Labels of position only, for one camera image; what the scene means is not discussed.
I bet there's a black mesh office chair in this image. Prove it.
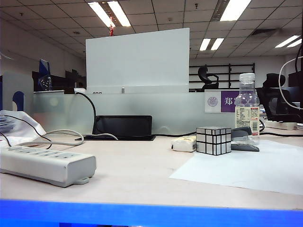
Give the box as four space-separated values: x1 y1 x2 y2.
257 73 303 124

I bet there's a thin black wire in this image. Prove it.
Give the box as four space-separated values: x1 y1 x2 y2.
0 114 53 150

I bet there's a white cloth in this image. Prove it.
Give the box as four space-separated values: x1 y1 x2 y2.
0 110 47 147

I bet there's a grey stapler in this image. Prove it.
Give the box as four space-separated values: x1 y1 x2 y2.
231 126 260 152

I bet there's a white panel board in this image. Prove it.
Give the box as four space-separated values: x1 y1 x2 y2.
85 27 190 94

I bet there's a white power strip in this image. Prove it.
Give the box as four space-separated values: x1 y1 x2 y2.
0 145 97 188
260 119 298 131

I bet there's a white wrapped eraser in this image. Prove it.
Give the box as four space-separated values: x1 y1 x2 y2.
170 136 197 152

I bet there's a white hanging cable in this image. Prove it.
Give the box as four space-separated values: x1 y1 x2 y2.
278 56 303 111

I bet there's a grey power strip cable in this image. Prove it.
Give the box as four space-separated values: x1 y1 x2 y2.
14 129 118 148

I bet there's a blue bar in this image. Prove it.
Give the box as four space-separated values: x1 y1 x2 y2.
0 199 303 227

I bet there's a black hanging cable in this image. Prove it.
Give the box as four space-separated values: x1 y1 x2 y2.
294 35 303 73

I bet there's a frosted glass desk partition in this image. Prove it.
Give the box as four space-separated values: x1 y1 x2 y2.
32 91 238 137

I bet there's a frosted panel with blue mark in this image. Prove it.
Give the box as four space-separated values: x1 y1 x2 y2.
1 71 34 112

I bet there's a silver mirror cube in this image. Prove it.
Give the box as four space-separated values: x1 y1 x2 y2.
196 127 232 156

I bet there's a black shelf rack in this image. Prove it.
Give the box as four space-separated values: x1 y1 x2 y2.
189 62 256 93

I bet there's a white paper sheet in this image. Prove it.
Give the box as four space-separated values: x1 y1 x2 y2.
169 139 303 196

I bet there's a clear plastic water bottle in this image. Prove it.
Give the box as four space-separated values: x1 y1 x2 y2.
234 72 261 139

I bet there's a blue transparent trophy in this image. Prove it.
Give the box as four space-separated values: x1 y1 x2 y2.
37 59 53 92

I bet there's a black desk cable box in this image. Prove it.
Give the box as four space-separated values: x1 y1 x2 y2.
75 115 156 141

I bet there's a purple and white name sign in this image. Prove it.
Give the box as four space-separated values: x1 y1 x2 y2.
204 89 240 114

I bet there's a ceiling light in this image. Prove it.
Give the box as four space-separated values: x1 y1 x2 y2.
219 0 252 22
199 37 225 52
275 35 303 49
87 0 132 28

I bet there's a thick black cable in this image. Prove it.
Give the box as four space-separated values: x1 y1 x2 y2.
75 91 98 136

